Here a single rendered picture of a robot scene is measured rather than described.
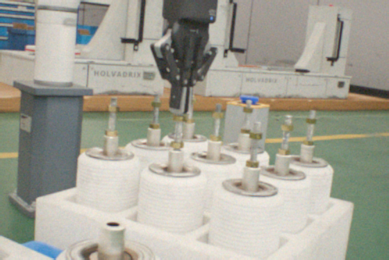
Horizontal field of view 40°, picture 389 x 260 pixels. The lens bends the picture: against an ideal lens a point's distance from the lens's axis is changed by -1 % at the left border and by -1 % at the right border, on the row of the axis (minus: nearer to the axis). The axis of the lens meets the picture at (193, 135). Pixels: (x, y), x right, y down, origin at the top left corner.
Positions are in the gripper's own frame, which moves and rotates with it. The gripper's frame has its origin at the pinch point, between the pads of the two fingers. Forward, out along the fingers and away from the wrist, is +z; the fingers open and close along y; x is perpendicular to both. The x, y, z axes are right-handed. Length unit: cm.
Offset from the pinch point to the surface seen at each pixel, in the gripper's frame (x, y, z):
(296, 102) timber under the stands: 121, 298, 30
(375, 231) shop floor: -9, 76, 35
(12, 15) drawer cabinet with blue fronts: 472, 304, -13
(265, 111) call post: 8.6, 41.1, 5.2
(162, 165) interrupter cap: 2.1, 0.0, 10.1
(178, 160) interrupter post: -1.1, -0.5, 8.6
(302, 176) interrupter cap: -13.9, 13.4, 9.9
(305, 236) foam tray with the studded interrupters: -17.5, 9.3, 17.3
